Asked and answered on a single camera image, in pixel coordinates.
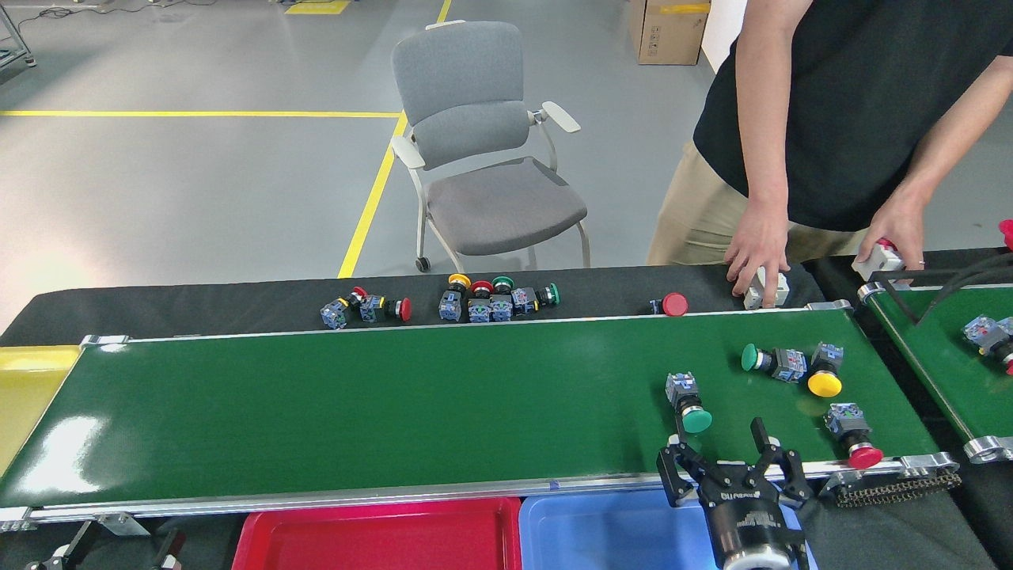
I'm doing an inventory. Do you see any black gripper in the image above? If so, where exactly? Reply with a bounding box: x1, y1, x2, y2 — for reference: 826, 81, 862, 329
656, 418, 813, 568

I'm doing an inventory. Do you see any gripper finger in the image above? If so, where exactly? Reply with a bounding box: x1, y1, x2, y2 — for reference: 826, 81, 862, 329
25, 521, 94, 570
152, 529, 187, 570

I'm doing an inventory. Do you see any green push button switch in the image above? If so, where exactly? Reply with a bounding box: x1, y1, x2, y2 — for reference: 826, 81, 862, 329
665, 372, 713, 435
510, 283, 561, 317
741, 343, 809, 385
489, 275, 516, 322

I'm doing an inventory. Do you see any yellow push button switch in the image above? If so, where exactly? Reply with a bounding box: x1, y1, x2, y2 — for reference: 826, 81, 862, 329
806, 342, 845, 399
438, 273, 472, 323

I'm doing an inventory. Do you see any white circuit breaker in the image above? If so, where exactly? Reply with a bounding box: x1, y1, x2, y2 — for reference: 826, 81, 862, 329
851, 239, 905, 284
742, 265, 791, 311

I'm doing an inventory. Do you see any blue plastic tray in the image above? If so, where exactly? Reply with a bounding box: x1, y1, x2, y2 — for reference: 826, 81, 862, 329
518, 487, 820, 570

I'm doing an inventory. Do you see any red plastic tray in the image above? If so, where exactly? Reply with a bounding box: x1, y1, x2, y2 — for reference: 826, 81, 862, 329
231, 496, 523, 570

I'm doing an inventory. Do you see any narrow green conveyor belt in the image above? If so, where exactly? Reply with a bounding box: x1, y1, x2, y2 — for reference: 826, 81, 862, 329
859, 281, 1013, 466

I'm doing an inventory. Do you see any wide green conveyor belt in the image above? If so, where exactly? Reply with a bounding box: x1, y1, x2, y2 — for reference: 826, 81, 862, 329
0, 299, 962, 539

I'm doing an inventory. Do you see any person's right hand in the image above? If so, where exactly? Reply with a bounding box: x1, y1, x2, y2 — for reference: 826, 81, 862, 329
724, 202, 791, 308

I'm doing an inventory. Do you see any person's left hand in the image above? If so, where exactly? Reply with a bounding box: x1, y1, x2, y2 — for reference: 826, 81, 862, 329
855, 194, 927, 284

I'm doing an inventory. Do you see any yellow plastic bin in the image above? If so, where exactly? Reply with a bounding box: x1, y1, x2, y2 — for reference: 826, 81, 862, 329
0, 344, 84, 480

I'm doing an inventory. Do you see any black table cloth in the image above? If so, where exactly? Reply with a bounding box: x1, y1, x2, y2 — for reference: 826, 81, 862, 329
807, 249, 1013, 570
0, 264, 998, 570

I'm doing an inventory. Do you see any black guide bar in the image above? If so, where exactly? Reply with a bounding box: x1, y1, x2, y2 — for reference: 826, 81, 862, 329
871, 269, 923, 325

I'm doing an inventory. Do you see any grey office chair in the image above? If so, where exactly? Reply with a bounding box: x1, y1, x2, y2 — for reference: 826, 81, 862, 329
390, 20, 593, 274

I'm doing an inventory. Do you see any person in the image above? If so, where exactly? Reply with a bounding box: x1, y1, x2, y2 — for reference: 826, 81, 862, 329
647, 0, 1013, 310

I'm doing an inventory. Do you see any cardboard box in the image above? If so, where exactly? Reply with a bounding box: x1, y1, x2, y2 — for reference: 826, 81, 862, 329
629, 0, 711, 67

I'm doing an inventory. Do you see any metal rack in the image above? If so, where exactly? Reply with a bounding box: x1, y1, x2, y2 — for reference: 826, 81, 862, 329
0, 4, 36, 76

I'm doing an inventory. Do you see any black drive chain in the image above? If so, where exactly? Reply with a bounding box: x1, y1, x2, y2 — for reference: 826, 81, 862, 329
835, 473, 962, 509

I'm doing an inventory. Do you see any push button switch blue block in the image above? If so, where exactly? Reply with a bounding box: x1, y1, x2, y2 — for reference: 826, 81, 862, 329
962, 315, 1010, 357

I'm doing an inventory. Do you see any black cable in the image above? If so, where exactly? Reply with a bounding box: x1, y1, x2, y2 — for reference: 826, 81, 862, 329
914, 265, 1013, 325
910, 252, 1013, 325

